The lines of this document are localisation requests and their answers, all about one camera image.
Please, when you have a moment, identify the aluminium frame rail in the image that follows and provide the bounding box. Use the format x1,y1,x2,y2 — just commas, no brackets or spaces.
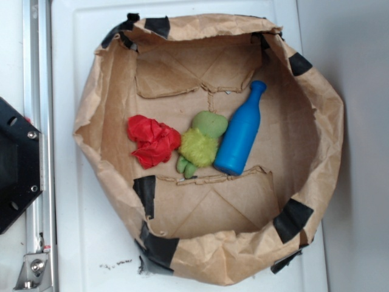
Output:
15,1,59,291

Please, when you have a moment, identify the green plush toy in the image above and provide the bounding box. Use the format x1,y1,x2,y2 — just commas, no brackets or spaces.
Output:
176,111,229,179

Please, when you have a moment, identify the white plastic tray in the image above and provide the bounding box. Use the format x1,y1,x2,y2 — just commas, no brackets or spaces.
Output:
50,0,330,292

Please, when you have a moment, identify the brown paper bag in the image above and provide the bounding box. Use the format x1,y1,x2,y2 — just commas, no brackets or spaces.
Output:
74,14,343,285

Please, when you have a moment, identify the blue plastic bottle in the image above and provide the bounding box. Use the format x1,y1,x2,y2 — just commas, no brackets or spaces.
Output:
213,81,267,176

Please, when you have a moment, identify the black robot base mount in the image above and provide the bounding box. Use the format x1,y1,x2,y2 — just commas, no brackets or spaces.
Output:
1,99,42,234

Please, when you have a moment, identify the red paper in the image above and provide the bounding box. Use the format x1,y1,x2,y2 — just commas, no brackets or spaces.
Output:
127,115,181,169

